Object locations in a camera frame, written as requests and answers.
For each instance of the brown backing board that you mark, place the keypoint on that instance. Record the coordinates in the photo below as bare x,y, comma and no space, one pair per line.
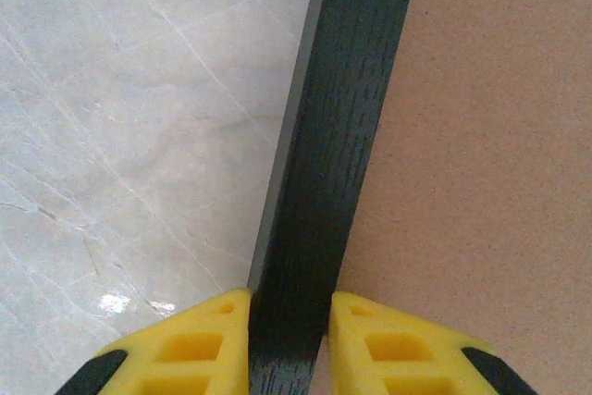
485,182

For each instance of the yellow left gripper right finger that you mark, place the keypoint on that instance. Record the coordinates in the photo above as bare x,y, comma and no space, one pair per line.
398,358

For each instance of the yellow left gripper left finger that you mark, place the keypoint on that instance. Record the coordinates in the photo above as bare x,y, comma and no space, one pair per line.
185,358

